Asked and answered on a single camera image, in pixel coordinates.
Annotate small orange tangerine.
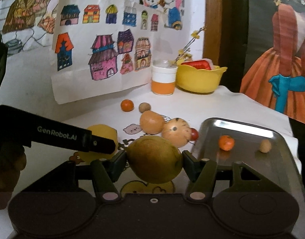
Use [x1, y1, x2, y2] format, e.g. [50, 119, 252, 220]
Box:
[120, 99, 134, 112]
[218, 135, 235, 152]

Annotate large yellow round fruit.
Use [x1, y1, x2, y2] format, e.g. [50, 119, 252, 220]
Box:
[78, 124, 118, 165]

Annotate brown green mango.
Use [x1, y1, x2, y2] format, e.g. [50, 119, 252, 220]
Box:
[125, 135, 182, 184]

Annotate striped tan melon fruit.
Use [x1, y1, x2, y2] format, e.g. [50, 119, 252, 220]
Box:
[161, 118, 191, 148]

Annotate stainless steel tray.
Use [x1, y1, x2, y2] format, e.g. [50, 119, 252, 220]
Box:
[193, 118, 305, 238]

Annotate orange peach fruit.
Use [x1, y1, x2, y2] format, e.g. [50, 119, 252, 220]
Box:
[140, 111, 165, 135]

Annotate gloved left hand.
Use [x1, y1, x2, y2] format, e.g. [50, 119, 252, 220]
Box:
[0, 146, 27, 210]

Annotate red cherry tomato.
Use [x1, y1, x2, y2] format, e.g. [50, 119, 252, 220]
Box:
[190, 128, 199, 141]

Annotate white cartoon print tablecloth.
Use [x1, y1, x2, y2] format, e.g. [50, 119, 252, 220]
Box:
[0, 85, 303, 239]

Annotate small brown longan fruit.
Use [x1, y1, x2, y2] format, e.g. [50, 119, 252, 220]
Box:
[139, 103, 152, 113]

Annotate yellow plastic bowl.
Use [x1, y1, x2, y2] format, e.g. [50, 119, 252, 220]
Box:
[176, 64, 228, 93]

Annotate red item in bowl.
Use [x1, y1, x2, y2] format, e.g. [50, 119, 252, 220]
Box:
[181, 59, 212, 70]

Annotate orange and white cup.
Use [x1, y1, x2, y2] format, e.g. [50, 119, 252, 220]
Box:
[151, 59, 178, 96]

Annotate yellow flower twig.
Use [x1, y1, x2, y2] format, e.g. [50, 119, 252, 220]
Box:
[170, 26, 206, 64]

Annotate colourful houses drawing paper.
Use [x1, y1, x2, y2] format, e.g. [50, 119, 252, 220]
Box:
[50, 0, 168, 105]

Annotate girl in orange dress painting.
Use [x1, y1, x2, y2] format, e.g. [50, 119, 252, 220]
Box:
[240, 0, 305, 124]

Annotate small orange tangerine by wall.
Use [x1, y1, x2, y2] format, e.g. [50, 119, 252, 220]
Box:
[120, 99, 134, 112]

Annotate brown wooden door frame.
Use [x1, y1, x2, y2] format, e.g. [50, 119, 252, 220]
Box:
[203, 0, 223, 65]

